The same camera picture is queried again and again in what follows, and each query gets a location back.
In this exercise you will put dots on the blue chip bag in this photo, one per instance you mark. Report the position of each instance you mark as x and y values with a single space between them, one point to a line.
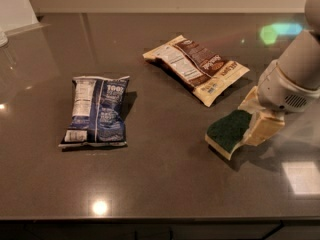
96 116

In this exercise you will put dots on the green and yellow sponge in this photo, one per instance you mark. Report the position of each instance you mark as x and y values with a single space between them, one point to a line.
225 135

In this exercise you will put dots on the white object at left edge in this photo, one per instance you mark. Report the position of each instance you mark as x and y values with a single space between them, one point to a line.
3 38

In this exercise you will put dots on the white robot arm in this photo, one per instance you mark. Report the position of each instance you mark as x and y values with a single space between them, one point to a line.
300 62

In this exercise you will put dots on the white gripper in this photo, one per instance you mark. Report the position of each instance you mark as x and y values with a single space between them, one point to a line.
281 90

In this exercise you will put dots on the brown chip bag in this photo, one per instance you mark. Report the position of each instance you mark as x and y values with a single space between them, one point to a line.
205 73

